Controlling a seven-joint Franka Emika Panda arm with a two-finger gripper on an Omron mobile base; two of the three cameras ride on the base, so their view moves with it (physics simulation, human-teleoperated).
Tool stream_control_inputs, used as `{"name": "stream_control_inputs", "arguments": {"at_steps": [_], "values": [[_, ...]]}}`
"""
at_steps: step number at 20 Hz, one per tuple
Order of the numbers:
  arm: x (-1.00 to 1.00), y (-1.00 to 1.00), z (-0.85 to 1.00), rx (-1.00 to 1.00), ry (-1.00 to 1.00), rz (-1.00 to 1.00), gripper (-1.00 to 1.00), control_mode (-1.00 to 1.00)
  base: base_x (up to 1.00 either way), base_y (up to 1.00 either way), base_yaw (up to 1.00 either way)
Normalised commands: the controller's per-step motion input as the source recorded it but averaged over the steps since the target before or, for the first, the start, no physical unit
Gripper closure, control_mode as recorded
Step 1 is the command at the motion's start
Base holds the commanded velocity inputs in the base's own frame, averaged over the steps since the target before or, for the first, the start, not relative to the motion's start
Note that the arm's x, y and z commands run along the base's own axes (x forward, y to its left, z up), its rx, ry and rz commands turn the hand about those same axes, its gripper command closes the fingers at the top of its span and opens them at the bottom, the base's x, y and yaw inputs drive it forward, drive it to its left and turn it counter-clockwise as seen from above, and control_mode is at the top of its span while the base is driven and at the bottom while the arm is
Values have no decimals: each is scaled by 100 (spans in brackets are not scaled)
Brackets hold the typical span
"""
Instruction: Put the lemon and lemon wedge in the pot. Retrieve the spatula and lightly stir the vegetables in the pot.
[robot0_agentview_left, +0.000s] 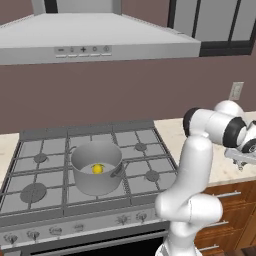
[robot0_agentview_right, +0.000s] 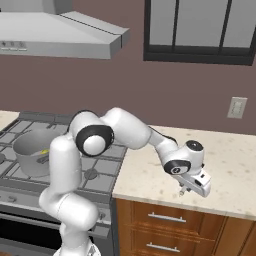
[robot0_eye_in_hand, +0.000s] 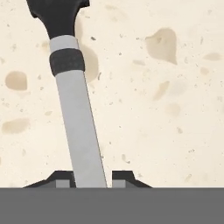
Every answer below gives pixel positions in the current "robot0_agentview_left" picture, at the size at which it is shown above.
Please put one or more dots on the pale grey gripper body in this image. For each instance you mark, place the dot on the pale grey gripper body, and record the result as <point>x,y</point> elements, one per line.
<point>245,155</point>

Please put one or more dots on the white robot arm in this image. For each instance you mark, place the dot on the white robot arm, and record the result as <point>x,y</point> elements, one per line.
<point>195,173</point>

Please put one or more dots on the steel cooking pot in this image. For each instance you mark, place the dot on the steel cooking pot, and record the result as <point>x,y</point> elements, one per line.
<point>96,185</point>

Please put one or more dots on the wooden drawer front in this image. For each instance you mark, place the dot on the wooden drawer front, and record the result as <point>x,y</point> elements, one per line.
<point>238,188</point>
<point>233,216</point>
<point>216,241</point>

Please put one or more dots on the steel gas stove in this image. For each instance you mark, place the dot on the steel gas stove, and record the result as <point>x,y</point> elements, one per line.
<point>140,160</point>

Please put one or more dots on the steel stove knob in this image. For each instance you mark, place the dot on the steel stove knob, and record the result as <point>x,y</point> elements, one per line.
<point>79,228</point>
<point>55,230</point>
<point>33,235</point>
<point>123,219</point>
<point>10,238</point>
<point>142,216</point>

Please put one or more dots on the yellow round vegetable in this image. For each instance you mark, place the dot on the yellow round vegetable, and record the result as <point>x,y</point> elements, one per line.
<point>97,169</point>

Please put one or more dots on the black oven door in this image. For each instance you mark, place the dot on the black oven door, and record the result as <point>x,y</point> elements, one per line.
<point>110,248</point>

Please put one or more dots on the grey range hood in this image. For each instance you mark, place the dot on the grey range hood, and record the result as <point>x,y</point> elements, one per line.
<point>100,35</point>

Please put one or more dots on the white wall socket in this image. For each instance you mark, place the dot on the white wall socket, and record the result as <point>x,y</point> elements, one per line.
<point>237,90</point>

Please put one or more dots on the black framed glass wall cupboard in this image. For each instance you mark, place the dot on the black framed glass wall cupboard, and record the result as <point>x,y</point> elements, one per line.
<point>213,20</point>

